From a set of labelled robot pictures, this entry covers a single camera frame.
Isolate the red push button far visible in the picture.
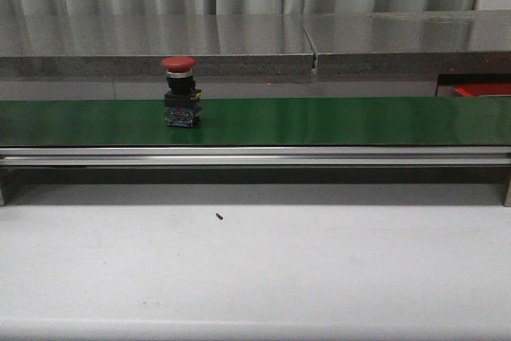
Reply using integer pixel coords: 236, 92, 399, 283
161, 57, 201, 128

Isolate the grey counter left section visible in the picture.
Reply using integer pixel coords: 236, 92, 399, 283
1, 15, 315, 100

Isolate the grey counter section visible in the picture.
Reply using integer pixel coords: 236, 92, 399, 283
303, 10, 510, 96
1, 15, 315, 100

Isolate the grey counter right section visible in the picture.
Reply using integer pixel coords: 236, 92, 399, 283
303, 10, 510, 96

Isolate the red plastic tray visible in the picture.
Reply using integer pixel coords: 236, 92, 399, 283
454, 83, 511, 97

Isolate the green conveyor belt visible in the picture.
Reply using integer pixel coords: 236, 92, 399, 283
1, 97, 510, 147

